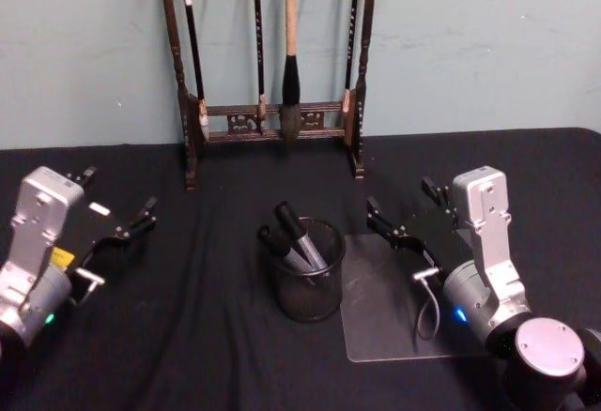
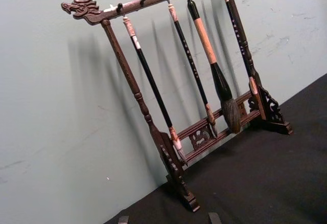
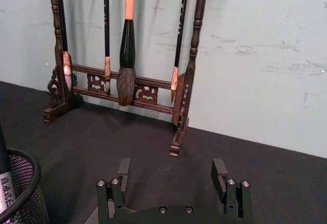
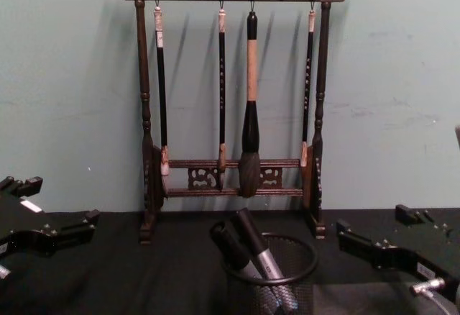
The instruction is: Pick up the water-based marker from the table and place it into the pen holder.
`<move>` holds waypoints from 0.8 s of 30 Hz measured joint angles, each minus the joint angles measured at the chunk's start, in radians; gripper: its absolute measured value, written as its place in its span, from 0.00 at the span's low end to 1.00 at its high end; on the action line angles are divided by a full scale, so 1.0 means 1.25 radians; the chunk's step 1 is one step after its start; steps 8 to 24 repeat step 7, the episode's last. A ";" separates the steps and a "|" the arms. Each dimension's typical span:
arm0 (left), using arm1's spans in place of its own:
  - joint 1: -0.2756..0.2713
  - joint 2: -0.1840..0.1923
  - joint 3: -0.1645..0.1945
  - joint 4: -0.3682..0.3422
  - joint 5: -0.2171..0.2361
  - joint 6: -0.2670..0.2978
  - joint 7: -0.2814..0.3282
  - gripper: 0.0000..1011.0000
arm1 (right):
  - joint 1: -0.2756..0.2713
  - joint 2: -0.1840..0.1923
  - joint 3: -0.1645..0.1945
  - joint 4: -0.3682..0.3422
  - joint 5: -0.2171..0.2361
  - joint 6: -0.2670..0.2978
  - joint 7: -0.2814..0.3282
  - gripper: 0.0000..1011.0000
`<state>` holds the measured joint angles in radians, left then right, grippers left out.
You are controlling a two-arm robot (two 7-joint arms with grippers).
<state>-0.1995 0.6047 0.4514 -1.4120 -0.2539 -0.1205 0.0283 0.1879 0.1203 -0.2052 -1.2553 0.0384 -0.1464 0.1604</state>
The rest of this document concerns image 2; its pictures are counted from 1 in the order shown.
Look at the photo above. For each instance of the dark carved wooden brush rack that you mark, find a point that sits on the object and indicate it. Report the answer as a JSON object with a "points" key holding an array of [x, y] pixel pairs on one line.
{"points": [[122, 63]]}

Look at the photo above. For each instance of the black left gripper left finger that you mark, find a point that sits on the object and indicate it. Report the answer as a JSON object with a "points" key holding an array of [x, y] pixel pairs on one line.
{"points": [[123, 220]]}

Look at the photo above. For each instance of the black brush with printed marks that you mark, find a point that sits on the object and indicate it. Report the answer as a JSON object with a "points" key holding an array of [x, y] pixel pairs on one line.
{"points": [[238, 37]]}

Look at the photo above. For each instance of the black table cloth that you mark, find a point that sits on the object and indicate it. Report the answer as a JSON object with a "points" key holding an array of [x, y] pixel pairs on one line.
{"points": [[255, 178]]}

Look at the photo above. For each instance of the thin black brush with dark tip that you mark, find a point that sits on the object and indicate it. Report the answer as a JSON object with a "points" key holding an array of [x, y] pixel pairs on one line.
{"points": [[190, 60]]}

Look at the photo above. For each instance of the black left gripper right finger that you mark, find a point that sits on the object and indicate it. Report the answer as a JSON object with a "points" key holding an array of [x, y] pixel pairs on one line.
{"points": [[215, 218]]}

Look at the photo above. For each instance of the black brush with white tip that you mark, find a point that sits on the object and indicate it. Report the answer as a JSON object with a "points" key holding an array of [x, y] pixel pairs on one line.
{"points": [[150, 80]]}

